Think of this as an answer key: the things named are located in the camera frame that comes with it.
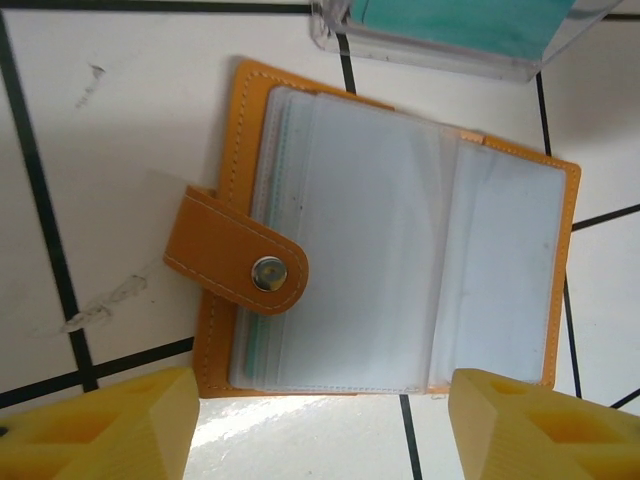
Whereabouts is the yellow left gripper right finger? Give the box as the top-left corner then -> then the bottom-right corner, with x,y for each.
449,368 -> 640,480

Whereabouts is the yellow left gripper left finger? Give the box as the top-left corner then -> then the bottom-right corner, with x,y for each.
0,367 -> 201,480

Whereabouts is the orange leather card holder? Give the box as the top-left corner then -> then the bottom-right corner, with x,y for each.
162,58 -> 583,401

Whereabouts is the clear acrylic card stand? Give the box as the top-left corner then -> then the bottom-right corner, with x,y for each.
308,0 -> 626,84

